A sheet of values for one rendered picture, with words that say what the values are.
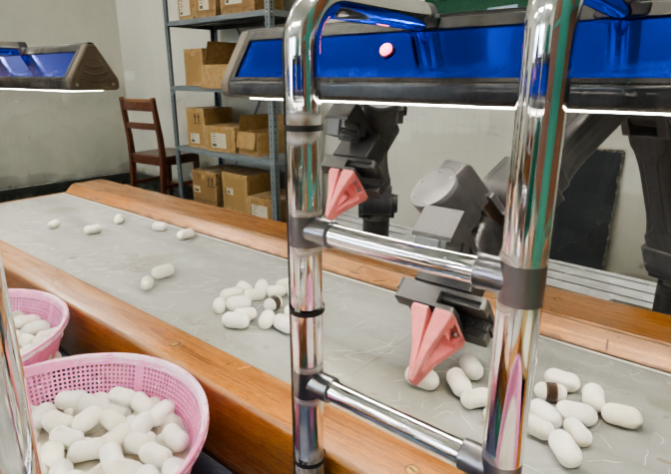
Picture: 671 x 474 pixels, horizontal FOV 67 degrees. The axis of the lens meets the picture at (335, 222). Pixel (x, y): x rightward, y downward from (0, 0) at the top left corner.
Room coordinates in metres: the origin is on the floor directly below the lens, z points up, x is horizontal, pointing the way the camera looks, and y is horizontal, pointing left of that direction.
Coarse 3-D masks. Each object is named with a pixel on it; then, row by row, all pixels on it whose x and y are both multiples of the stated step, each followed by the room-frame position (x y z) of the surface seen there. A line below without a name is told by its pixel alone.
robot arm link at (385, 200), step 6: (384, 162) 1.11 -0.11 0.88; (384, 168) 1.10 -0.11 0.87; (384, 174) 1.10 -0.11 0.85; (390, 186) 1.09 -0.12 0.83; (390, 192) 1.08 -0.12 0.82; (372, 198) 1.08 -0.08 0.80; (384, 198) 1.08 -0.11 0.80; (390, 198) 1.08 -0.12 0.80; (366, 204) 1.08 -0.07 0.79; (372, 204) 1.08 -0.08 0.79; (378, 204) 1.08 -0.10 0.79; (384, 204) 1.08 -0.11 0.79; (390, 204) 1.08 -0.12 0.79; (366, 210) 1.09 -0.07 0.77; (372, 210) 1.09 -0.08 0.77; (378, 210) 1.08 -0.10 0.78; (384, 210) 1.08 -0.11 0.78; (390, 210) 1.08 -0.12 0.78
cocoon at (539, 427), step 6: (534, 414) 0.40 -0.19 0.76; (528, 420) 0.40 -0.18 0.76; (534, 420) 0.39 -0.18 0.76; (540, 420) 0.39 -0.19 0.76; (546, 420) 0.39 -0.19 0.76; (528, 426) 0.39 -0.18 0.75; (534, 426) 0.39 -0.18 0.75; (540, 426) 0.39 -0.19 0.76; (546, 426) 0.39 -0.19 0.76; (552, 426) 0.39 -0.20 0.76; (528, 432) 0.39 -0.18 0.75; (534, 432) 0.39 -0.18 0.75; (540, 432) 0.38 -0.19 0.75; (546, 432) 0.38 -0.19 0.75; (540, 438) 0.39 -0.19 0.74; (546, 438) 0.38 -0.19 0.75
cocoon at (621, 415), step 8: (608, 408) 0.41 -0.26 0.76; (616, 408) 0.41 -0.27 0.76; (624, 408) 0.41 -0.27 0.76; (632, 408) 0.41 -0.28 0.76; (608, 416) 0.41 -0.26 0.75; (616, 416) 0.40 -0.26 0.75; (624, 416) 0.40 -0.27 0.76; (632, 416) 0.40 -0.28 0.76; (640, 416) 0.40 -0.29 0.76; (616, 424) 0.40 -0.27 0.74; (624, 424) 0.40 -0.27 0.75; (632, 424) 0.40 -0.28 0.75; (640, 424) 0.40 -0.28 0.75
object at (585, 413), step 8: (568, 400) 0.42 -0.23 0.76; (560, 408) 0.41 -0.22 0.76; (568, 408) 0.41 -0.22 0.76; (576, 408) 0.41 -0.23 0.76; (584, 408) 0.41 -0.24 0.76; (592, 408) 0.41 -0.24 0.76; (568, 416) 0.41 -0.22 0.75; (576, 416) 0.40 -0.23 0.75; (584, 416) 0.40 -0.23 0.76; (592, 416) 0.40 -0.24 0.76; (584, 424) 0.40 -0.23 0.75; (592, 424) 0.40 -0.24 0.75
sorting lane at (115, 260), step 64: (64, 256) 0.88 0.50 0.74; (128, 256) 0.88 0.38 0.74; (192, 256) 0.88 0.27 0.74; (256, 256) 0.88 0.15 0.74; (192, 320) 0.62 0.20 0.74; (256, 320) 0.62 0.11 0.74; (384, 320) 0.62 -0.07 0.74; (384, 384) 0.48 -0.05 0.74; (448, 384) 0.48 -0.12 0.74; (640, 384) 0.48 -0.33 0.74; (640, 448) 0.38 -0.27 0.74
